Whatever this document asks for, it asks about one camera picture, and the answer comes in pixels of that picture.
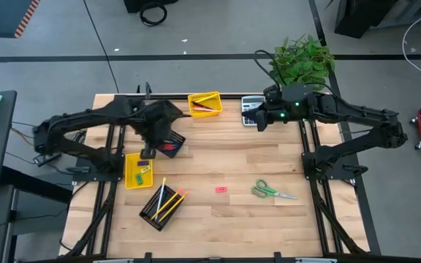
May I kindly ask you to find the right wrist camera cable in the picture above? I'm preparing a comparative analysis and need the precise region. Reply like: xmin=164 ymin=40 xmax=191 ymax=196
xmin=253 ymin=49 xmax=281 ymax=91

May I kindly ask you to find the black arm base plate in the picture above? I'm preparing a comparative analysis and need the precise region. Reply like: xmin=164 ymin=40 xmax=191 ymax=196
xmin=303 ymin=149 xmax=368 ymax=180
xmin=72 ymin=153 xmax=126 ymax=183

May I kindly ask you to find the yellow plastic bin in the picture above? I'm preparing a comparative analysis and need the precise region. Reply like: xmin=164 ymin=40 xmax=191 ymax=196
xmin=187 ymin=91 xmax=224 ymax=120
xmin=124 ymin=151 xmax=155 ymax=190

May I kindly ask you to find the white pencil yellow tip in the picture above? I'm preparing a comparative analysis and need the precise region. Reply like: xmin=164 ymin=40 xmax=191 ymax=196
xmin=154 ymin=177 xmax=167 ymax=221

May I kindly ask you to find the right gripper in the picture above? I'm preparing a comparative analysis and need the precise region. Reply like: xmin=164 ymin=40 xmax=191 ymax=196
xmin=241 ymin=83 xmax=317 ymax=133

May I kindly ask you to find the black cabinet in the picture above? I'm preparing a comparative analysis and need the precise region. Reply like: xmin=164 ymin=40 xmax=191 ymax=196
xmin=333 ymin=0 xmax=398 ymax=39

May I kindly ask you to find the black power adapter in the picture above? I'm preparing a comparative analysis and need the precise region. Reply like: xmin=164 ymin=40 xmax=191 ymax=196
xmin=32 ymin=152 xmax=63 ymax=168

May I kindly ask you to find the grey calculator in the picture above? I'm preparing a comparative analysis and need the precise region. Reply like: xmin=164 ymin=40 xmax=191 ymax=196
xmin=240 ymin=95 xmax=267 ymax=127

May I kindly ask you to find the black aluminium table frame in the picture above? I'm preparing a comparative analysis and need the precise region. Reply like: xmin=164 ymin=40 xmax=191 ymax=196
xmin=58 ymin=93 xmax=371 ymax=263

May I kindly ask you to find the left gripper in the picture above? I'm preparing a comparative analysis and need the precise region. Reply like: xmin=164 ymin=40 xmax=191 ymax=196
xmin=136 ymin=100 xmax=183 ymax=160

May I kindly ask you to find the green marker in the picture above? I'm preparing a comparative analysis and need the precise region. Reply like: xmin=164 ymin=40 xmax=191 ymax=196
xmin=250 ymin=178 xmax=300 ymax=201

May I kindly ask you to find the black plastic bin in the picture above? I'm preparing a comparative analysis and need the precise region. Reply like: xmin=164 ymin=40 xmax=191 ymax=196
xmin=154 ymin=129 xmax=187 ymax=159
xmin=138 ymin=184 xmax=186 ymax=232

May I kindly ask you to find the black coiled cable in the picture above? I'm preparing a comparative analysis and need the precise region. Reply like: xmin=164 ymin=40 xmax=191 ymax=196
xmin=139 ymin=2 xmax=168 ymax=28

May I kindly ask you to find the black ramp orange striped edge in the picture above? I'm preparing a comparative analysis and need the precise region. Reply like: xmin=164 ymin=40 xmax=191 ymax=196
xmin=0 ymin=0 xmax=41 ymax=50

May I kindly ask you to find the black equipment box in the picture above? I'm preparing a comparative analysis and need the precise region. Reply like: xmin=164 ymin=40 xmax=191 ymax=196
xmin=123 ymin=0 xmax=179 ymax=14

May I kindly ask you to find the green leafy plant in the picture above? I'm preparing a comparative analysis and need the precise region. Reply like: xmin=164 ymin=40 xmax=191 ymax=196
xmin=268 ymin=33 xmax=335 ymax=92

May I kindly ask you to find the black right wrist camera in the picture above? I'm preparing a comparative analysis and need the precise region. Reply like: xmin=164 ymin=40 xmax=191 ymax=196
xmin=262 ymin=85 xmax=283 ymax=104

